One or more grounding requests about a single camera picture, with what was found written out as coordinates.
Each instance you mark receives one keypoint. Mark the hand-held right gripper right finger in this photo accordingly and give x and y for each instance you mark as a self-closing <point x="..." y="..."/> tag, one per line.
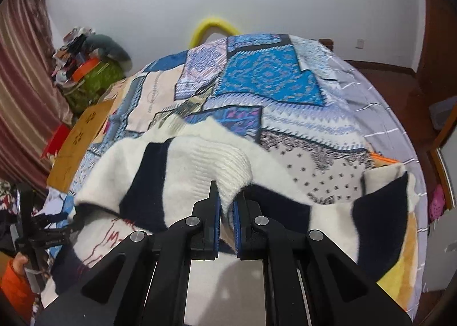
<point x="236" y="226"/>

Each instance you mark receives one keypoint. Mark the green patterned bag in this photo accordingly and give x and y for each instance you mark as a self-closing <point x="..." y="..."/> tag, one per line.
<point x="92" y="83"/>

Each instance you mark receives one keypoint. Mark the orange yellow fleece blanket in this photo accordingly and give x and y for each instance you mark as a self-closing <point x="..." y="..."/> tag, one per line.
<point x="403" y="269"/>

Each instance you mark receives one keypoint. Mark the wooden framed mirror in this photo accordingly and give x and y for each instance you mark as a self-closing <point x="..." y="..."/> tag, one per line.
<point x="441" y="165"/>

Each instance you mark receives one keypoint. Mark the yellow foam hoop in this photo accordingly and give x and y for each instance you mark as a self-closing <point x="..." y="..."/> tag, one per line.
<point x="200" y="26"/>

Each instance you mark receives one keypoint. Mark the person's left forearm orange sleeve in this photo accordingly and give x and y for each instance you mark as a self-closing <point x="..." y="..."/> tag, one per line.
<point x="14" y="288"/>

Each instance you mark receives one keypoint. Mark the grey plastic bin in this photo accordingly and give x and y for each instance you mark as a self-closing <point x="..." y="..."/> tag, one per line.
<point x="442" y="113"/>

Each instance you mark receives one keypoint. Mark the white and navy striped sweater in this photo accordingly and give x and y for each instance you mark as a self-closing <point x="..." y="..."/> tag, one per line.
<point x="200" y="169"/>

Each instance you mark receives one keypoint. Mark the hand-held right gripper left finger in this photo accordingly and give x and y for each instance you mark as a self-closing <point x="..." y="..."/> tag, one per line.
<point x="215" y="220"/>

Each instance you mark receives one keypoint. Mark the white wall socket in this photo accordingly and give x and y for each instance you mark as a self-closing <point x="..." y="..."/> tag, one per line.
<point x="360" y="43"/>

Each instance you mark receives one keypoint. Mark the brown wooden bed post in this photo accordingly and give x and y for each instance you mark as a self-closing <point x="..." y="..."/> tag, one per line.
<point x="325" y="44"/>

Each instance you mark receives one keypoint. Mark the dark wooden door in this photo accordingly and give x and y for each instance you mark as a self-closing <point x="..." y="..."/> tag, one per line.
<point x="441" y="37"/>

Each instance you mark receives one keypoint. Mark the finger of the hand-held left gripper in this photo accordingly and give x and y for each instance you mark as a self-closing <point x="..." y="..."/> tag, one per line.
<point x="59" y="235"/>
<point x="50" y="219"/>

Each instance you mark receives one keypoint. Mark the red box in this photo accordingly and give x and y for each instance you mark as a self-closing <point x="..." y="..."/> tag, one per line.
<point x="55" y="140"/>

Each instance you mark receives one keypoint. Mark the blue patchwork printed bedsheet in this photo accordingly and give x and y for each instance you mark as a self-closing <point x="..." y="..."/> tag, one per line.
<point x="271" y="76"/>

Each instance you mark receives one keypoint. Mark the brown cardboard box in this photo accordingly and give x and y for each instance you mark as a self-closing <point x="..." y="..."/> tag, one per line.
<point x="78" y="140"/>

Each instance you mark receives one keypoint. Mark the orange box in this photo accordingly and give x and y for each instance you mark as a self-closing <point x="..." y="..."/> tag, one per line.
<point x="85" y="68"/>

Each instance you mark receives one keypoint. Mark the brown striped curtain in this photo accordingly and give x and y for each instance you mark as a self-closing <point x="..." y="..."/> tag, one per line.
<point x="25" y="90"/>

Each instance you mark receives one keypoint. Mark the pile of assorted clutter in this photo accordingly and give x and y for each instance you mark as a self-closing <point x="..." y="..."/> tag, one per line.
<point x="69" y="47"/>

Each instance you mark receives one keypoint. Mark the pink clog shoe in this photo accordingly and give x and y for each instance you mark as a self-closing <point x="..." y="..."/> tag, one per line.
<point x="437" y="203"/>

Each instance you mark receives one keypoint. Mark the grey striped bedsheet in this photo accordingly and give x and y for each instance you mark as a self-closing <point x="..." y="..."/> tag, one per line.
<point x="371" y="104"/>

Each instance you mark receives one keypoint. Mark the white cloth with red print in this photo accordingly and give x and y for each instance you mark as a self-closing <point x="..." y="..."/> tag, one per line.
<point x="103" y="244"/>

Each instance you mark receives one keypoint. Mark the person's left hand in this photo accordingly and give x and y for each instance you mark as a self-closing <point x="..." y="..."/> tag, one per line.
<point x="19" y="261"/>

